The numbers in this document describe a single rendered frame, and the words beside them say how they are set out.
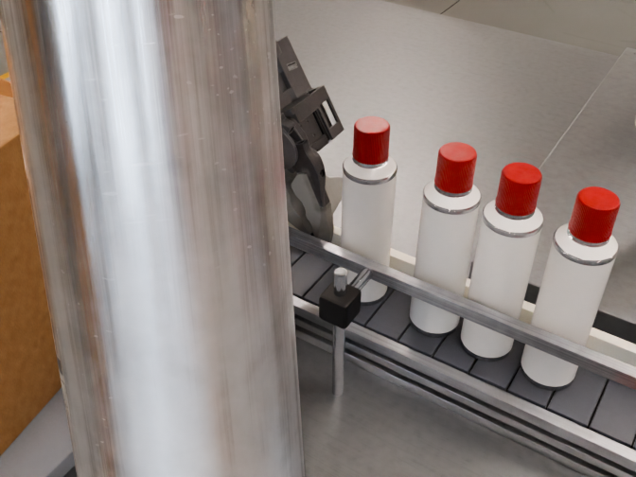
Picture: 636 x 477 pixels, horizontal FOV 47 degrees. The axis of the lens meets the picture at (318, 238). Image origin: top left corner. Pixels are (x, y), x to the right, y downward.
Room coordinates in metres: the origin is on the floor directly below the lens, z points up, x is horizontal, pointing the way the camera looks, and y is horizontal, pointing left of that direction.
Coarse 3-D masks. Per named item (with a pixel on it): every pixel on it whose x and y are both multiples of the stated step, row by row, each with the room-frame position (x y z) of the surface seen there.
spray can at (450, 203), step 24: (456, 144) 0.54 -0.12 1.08; (456, 168) 0.51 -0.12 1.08; (432, 192) 0.52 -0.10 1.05; (456, 192) 0.51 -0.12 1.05; (480, 192) 0.53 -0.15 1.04; (432, 216) 0.51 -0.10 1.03; (456, 216) 0.50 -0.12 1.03; (432, 240) 0.51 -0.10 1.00; (456, 240) 0.50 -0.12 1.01; (432, 264) 0.51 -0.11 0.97; (456, 264) 0.51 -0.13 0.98; (456, 288) 0.51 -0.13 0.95; (432, 312) 0.51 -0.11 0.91; (432, 336) 0.50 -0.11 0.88
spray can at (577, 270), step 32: (608, 192) 0.47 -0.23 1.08; (576, 224) 0.46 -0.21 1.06; (608, 224) 0.45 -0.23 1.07; (576, 256) 0.44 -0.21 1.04; (608, 256) 0.44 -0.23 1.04; (544, 288) 0.46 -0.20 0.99; (576, 288) 0.44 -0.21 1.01; (544, 320) 0.45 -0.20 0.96; (576, 320) 0.44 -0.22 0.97; (544, 352) 0.44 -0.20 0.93; (544, 384) 0.44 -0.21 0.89
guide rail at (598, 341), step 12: (336, 228) 0.64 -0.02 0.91; (336, 240) 0.63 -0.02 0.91; (396, 252) 0.60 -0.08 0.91; (396, 264) 0.59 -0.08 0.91; (408, 264) 0.58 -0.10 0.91; (468, 288) 0.54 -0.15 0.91; (528, 312) 0.51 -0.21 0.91; (600, 336) 0.47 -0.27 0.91; (612, 336) 0.47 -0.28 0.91; (600, 348) 0.47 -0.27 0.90; (612, 348) 0.46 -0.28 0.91; (624, 348) 0.46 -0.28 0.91; (624, 360) 0.46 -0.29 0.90
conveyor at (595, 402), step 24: (312, 264) 0.62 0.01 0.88; (312, 288) 0.58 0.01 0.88; (360, 312) 0.54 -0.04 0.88; (384, 312) 0.54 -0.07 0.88; (408, 312) 0.54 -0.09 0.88; (384, 336) 0.51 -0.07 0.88; (408, 336) 0.51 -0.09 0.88; (456, 336) 0.51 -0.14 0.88; (456, 360) 0.47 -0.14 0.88; (480, 360) 0.47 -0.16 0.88; (504, 360) 0.47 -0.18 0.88; (504, 384) 0.44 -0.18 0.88; (528, 384) 0.44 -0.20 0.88; (576, 384) 0.44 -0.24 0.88; (600, 384) 0.44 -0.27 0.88; (552, 408) 0.42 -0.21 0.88; (576, 408) 0.42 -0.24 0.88; (600, 408) 0.42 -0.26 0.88; (624, 408) 0.42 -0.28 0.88; (600, 432) 0.39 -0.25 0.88; (624, 432) 0.39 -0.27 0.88
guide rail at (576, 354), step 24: (312, 240) 0.56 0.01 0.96; (336, 264) 0.54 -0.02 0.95; (360, 264) 0.52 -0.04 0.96; (408, 288) 0.49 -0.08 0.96; (432, 288) 0.49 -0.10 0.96; (456, 312) 0.47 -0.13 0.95; (480, 312) 0.46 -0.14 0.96; (528, 336) 0.43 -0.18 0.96; (552, 336) 0.43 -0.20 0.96; (576, 360) 0.41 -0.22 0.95; (600, 360) 0.40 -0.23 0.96; (624, 384) 0.39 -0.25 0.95
